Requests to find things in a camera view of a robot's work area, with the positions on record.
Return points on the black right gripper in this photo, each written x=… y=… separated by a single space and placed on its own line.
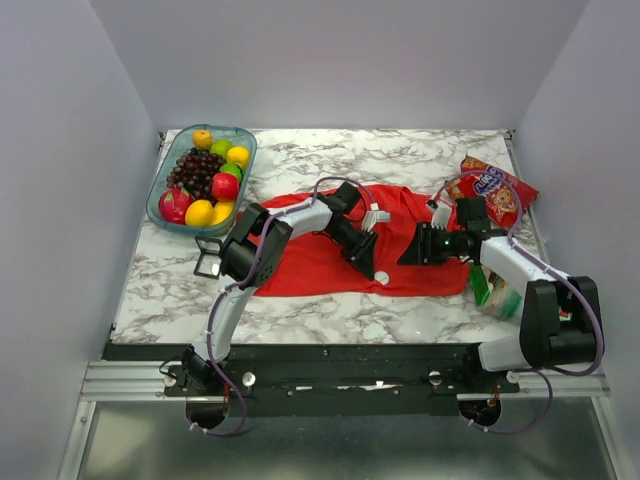
x=418 y=253

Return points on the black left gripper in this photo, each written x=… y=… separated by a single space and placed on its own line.
x=364 y=248

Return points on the white round brooch badge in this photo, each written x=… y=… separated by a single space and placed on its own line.
x=382 y=277

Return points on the red t-shirt garment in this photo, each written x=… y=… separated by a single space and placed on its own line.
x=312 y=264

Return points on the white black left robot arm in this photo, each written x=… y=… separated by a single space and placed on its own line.
x=253 y=249

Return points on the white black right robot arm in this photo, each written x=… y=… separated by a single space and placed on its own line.
x=560 y=324

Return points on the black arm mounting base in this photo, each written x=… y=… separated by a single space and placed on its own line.
x=323 y=380

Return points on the green chips snack bag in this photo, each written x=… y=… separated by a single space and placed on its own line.
x=493 y=295

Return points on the red cookie snack bag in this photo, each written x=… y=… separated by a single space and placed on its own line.
x=504 y=194

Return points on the yellow lemon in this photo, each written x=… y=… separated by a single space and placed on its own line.
x=221 y=212

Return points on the red apple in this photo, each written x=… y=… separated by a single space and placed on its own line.
x=225 y=187

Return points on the green apple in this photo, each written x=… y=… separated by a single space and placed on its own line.
x=232 y=169

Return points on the yellow orange fruit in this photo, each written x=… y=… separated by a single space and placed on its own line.
x=239 y=156

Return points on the yellow mango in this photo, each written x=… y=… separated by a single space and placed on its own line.
x=200 y=213

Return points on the clear teal fruit tray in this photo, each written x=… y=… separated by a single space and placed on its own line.
x=182 y=142

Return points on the green lime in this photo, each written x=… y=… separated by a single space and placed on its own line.
x=221 y=147

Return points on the dark purple grape bunch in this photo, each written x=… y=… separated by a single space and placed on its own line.
x=194 y=171

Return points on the red dragon fruit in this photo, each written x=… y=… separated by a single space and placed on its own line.
x=173 y=205

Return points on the orange tangerine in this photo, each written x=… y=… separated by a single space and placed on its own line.
x=202 y=139

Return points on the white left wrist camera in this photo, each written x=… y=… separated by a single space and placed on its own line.
x=374 y=216

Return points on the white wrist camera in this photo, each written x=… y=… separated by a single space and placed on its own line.
x=441 y=214
x=374 y=216

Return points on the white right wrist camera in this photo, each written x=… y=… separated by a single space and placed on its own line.
x=441 y=214

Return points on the black square frame stand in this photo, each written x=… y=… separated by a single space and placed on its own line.
x=208 y=262

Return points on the aluminium rail frame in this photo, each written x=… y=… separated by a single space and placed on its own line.
x=126 y=428

